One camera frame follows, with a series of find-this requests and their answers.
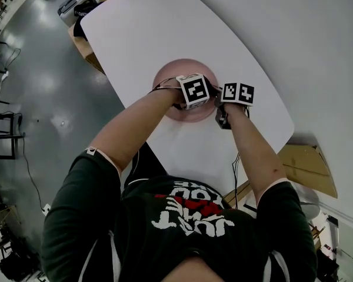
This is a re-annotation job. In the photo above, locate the large flattened cardboard box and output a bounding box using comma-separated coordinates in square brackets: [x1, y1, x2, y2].
[277, 143, 338, 200]

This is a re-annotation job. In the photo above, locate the grey hard-shell suitcase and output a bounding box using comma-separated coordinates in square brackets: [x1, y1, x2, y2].
[57, 0, 95, 18]

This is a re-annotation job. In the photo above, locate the pink round plate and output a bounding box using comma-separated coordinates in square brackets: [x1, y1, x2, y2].
[152, 58, 222, 123]

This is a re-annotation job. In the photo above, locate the white charger cable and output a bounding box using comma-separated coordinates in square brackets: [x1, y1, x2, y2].
[0, 70, 10, 100]

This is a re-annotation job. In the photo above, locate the black fabric bag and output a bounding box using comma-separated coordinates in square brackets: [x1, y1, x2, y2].
[72, 1, 104, 38]

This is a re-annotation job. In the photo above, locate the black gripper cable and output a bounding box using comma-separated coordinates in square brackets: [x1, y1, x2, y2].
[231, 153, 242, 210]

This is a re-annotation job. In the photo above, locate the grey round stool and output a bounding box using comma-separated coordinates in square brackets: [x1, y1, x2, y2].
[293, 183, 321, 220]

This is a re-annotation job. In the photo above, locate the person's left forearm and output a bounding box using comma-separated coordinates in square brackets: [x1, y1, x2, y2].
[89, 87, 184, 170]

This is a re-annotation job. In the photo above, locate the brown cardboard box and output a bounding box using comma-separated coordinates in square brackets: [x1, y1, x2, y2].
[68, 25, 106, 76]

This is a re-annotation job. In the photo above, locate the person's right forearm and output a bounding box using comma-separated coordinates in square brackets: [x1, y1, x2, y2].
[223, 100, 287, 194]

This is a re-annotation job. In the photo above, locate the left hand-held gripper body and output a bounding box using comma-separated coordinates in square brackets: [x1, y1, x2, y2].
[172, 72, 211, 111]

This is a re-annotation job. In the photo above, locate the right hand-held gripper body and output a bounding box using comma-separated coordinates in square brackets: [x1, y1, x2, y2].
[214, 82, 255, 130]

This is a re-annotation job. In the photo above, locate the black floor cable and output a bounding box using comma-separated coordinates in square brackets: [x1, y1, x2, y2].
[16, 112, 48, 212]

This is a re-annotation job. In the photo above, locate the person's dark green t-shirt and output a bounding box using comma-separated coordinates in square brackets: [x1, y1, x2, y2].
[40, 147, 319, 282]

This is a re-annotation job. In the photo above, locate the black metal frame chair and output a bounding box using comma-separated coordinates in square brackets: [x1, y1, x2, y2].
[0, 95, 26, 160]

